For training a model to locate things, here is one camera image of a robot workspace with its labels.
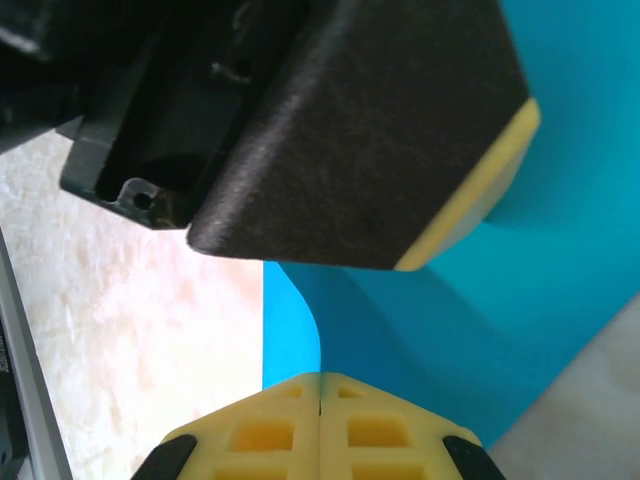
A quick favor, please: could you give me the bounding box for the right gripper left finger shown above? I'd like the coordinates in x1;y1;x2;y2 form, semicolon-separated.
130;372;321;480

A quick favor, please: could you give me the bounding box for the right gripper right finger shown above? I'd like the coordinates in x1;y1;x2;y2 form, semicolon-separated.
318;372;507;480

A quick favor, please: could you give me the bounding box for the blue cloth square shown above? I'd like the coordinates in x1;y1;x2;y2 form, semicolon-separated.
262;0;640;452

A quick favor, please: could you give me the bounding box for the aluminium rail frame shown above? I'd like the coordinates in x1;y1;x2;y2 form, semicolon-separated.
0;229;70;480

